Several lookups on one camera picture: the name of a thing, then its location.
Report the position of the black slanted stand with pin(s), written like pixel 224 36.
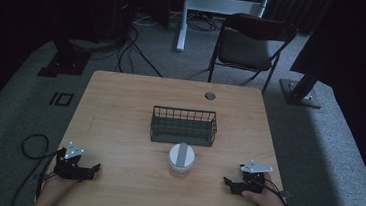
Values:
pixel 301 86

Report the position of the black folding chair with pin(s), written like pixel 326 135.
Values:
pixel 249 47

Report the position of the white desk frame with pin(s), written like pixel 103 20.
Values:
pixel 209 8

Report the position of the person's left hand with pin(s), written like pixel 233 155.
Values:
pixel 54 186

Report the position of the clear jar with white lid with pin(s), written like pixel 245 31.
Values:
pixel 181 159

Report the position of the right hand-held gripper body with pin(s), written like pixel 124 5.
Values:
pixel 252 179

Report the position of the person's right hand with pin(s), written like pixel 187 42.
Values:
pixel 265 200

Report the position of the black stand base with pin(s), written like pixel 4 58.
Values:
pixel 66 61

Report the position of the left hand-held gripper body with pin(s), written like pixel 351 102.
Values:
pixel 69 165

